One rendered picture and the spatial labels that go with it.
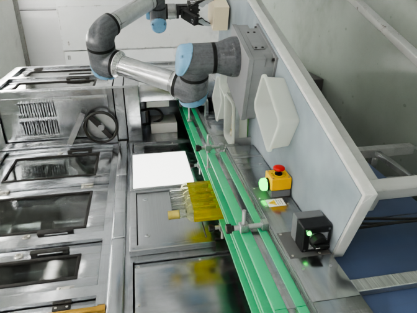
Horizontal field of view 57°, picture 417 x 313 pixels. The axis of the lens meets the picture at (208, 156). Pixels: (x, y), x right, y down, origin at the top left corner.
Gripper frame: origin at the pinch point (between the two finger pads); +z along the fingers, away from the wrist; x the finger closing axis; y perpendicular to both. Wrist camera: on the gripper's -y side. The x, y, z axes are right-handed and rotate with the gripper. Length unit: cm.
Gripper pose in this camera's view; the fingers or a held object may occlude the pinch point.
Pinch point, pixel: (215, 12)
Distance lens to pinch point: 209.2
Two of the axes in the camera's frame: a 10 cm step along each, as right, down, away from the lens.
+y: -1.6, -6.9, 7.0
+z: 9.9, -0.7, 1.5
